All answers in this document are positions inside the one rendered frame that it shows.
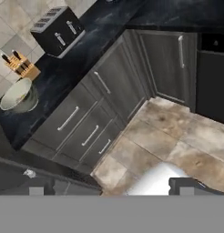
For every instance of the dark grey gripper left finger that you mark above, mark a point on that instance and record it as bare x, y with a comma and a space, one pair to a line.
38, 185

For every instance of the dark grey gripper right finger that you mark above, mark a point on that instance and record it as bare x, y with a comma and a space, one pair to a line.
185, 183

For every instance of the pale green bowl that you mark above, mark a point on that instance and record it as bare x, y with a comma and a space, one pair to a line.
18, 97

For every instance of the dark grey large drawer front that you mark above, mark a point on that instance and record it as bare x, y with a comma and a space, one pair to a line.
56, 115

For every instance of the black dishwasher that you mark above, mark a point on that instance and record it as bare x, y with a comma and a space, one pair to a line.
212, 85

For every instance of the wooden knife block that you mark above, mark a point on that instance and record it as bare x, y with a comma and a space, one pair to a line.
24, 68

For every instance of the dark grey corner cupboard door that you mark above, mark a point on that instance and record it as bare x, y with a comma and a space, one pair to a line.
165, 66

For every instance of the black four-slot toaster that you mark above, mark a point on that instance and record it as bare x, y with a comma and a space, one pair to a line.
57, 36

